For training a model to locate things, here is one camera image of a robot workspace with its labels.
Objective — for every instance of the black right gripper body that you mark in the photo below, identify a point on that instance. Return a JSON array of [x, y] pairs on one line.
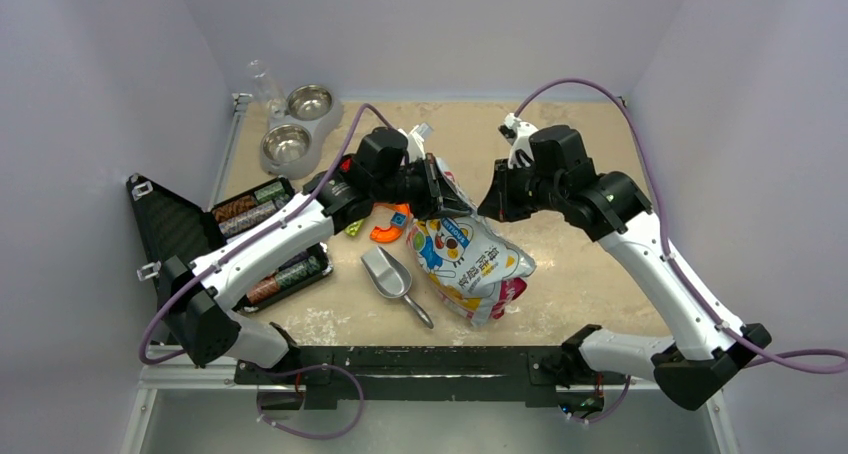
[[517, 194]]

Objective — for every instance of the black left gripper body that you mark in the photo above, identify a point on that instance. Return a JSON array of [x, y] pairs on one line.
[[425, 200]]

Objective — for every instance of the colourful pet food bag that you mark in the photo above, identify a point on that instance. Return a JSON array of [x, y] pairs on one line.
[[476, 271]]

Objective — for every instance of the silver metal scoop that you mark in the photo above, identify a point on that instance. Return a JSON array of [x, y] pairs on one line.
[[392, 280]]

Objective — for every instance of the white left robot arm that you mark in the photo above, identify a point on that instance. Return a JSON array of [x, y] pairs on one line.
[[198, 297]]

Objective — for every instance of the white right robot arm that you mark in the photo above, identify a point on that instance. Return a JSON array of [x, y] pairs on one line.
[[549, 170]]

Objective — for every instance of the grey double pet bowl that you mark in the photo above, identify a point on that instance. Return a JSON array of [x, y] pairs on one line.
[[292, 146]]

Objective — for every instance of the clear water bottle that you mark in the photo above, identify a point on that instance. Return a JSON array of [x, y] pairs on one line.
[[267, 91]]

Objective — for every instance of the black poker chip case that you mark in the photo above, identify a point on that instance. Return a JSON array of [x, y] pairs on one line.
[[171, 225]]

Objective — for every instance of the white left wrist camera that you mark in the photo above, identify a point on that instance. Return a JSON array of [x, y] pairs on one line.
[[416, 138]]

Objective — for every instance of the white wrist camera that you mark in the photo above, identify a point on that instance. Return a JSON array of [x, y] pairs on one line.
[[517, 133], [416, 138]]

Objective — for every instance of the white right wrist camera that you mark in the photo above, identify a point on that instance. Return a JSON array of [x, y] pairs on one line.
[[517, 133]]

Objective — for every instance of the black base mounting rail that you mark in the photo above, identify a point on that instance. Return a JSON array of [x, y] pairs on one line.
[[323, 376]]

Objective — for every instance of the aluminium frame rail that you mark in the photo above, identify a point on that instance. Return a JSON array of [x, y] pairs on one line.
[[180, 373]]

